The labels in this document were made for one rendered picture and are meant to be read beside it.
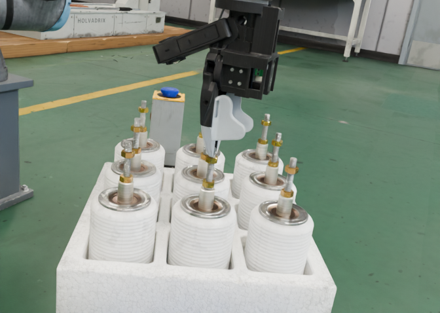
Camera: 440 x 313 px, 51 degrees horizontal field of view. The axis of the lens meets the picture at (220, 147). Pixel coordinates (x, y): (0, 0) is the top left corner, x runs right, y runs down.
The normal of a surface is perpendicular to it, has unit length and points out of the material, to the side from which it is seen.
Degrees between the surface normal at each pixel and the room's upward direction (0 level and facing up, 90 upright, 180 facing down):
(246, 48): 90
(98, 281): 90
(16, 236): 0
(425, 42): 90
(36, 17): 120
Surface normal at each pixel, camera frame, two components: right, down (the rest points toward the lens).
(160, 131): 0.07, 0.34
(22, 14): 0.59, 0.60
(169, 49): -0.34, 0.23
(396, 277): 0.13, -0.94
